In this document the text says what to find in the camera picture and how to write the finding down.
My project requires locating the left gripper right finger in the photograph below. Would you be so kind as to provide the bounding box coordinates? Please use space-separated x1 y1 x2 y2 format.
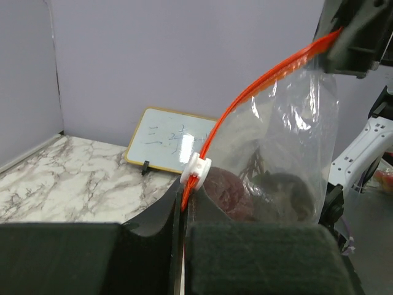
184 191 350 294

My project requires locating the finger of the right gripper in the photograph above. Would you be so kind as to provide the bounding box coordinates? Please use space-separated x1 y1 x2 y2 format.
314 0 392 79

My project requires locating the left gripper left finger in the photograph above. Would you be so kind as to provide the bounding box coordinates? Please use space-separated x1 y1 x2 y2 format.
1 181 182 294

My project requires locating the dark red fake fruit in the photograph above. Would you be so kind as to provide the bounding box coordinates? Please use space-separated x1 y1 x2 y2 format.
203 167 256 222

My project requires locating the clear orange zip bag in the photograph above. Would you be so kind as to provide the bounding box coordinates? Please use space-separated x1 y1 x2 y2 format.
180 31 340 223

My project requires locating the dark purple fake eggplant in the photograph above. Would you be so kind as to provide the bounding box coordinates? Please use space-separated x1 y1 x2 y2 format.
252 173 315 223

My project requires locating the small whiteboard yellow frame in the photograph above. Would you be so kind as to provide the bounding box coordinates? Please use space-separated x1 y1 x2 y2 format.
125 107 216 174

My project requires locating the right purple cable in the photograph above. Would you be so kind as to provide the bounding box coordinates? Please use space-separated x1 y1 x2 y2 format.
337 211 357 256

